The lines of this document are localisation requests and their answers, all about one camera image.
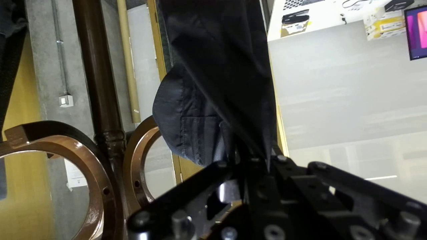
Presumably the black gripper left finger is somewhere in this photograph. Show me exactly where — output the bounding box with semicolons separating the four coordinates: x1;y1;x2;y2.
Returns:
125;158;250;240

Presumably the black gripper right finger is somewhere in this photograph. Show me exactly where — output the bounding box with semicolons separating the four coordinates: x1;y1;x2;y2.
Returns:
248;155;427;240

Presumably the black jersey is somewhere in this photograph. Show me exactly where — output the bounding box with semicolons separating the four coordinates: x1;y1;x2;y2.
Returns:
151;0;280;168

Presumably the brown wooden coat rack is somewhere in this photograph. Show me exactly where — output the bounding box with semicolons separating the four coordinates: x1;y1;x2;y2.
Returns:
0;0;164;240

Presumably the yellow paper packet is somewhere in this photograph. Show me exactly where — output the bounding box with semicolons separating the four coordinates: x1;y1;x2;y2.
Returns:
364;11;406;43

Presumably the white office desk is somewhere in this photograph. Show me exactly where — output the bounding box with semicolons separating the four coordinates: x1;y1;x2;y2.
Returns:
265;0;427;44

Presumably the monitor with pink screen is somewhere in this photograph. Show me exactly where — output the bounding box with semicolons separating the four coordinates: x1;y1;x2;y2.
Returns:
402;4;427;63

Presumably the wooden door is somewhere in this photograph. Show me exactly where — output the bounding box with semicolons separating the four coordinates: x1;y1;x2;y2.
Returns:
145;0;169;84

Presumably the black keyboard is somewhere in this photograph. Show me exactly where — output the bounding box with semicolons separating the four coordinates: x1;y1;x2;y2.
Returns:
281;0;326;12

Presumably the wooden wall panel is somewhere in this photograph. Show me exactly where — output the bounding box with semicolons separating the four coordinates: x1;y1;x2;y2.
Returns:
0;32;57;240

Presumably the black cable loop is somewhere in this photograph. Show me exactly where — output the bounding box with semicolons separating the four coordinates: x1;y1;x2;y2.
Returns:
341;0;370;11

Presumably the metal wall conduit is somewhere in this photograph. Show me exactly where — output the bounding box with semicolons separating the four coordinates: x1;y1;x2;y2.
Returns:
49;0;75;110

